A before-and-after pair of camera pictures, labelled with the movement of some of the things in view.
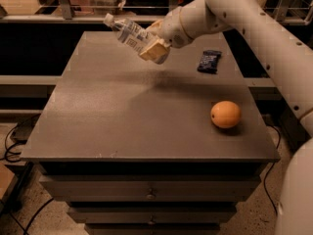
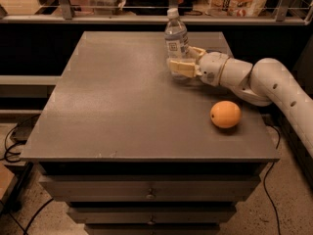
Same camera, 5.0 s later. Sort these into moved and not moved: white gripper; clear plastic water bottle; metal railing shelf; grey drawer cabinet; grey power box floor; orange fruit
Moved: white gripper; clear plastic water bottle
Not moved: grey power box floor; metal railing shelf; orange fruit; grey drawer cabinet
